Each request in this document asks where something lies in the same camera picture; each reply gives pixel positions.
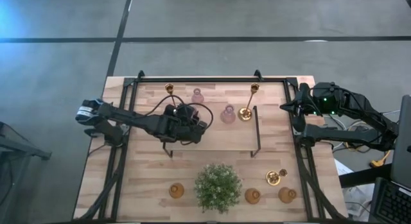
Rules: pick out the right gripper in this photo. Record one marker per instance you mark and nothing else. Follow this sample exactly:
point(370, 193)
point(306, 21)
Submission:
point(326, 100)

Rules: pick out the short gold candlestick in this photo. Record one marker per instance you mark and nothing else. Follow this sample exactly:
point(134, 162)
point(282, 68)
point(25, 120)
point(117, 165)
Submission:
point(273, 178)

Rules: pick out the black laptop stand bar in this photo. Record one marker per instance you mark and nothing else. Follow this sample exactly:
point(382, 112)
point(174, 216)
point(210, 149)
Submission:
point(363, 176)

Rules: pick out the tall gold candlestick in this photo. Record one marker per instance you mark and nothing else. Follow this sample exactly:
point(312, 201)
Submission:
point(169, 87)
point(245, 114)

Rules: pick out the amber glass candle holder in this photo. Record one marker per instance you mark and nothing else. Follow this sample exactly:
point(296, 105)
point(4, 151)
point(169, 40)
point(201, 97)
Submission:
point(252, 196)
point(176, 190)
point(287, 195)

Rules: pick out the black metal table frame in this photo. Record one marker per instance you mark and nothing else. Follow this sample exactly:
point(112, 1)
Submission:
point(208, 79)

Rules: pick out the black metal stand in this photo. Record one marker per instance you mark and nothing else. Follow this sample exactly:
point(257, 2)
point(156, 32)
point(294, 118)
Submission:
point(32, 151)

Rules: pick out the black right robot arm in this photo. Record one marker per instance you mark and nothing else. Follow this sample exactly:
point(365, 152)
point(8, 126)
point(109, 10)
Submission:
point(353, 135)

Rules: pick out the wooden riser shelf black legs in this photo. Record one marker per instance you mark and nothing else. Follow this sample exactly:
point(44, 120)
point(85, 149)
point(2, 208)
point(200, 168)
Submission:
point(224, 137)

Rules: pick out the black laptop computer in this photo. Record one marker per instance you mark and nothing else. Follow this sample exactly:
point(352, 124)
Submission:
point(403, 140)

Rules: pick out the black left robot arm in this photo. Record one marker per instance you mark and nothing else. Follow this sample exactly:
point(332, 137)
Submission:
point(135, 119)

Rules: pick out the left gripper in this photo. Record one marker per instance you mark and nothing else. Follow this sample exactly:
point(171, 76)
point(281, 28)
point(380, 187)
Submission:
point(189, 127)

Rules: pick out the artificial plant in black pot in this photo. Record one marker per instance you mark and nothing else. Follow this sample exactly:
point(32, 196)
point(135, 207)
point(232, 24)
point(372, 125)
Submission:
point(218, 188)

